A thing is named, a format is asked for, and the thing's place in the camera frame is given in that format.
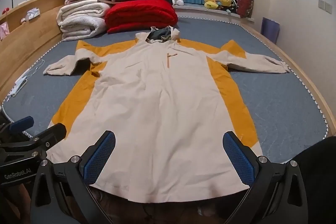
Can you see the wooden bed frame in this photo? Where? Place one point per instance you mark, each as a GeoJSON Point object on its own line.
{"type": "Point", "coordinates": [29, 40]}

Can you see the white fleece folded blanket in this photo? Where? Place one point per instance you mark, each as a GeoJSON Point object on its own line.
{"type": "Point", "coordinates": [81, 19]}

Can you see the white window ledge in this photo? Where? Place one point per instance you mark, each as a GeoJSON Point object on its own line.
{"type": "Point", "coordinates": [204, 10]}

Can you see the beige and yellow jacket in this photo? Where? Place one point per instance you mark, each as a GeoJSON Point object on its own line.
{"type": "Point", "coordinates": [162, 108]}

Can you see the grey bed mattress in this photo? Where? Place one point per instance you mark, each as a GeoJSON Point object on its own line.
{"type": "Point", "coordinates": [275, 98]}

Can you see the white tissue pack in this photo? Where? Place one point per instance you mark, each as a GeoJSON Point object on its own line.
{"type": "Point", "coordinates": [32, 14]}

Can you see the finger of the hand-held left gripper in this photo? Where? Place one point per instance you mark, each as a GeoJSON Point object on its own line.
{"type": "Point", "coordinates": [56, 132]}
{"type": "Point", "coordinates": [21, 123]}

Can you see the red folded blanket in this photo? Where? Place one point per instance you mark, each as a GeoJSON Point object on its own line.
{"type": "Point", "coordinates": [141, 14]}

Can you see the white face mask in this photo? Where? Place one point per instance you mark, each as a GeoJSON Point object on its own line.
{"type": "Point", "coordinates": [19, 83]}

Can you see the white wall switch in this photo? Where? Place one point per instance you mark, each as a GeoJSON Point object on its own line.
{"type": "Point", "coordinates": [325, 5]}

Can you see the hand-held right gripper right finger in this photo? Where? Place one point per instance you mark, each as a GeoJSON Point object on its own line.
{"type": "Point", "coordinates": [239, 158]}

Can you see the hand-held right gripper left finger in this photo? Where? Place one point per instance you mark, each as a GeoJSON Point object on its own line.
{"type": "Point", "coordinates": [101, 155]}

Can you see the pink packet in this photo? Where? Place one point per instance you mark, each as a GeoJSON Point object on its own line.
{"type": "Point", "coordinates": [4, 31]}

